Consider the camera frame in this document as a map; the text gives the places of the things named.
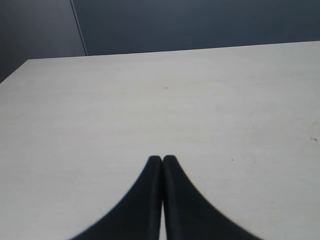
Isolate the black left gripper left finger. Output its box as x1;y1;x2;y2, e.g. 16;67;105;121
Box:
73;155;163;240

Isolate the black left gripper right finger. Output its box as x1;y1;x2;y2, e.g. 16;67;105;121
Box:
162;155;259;240

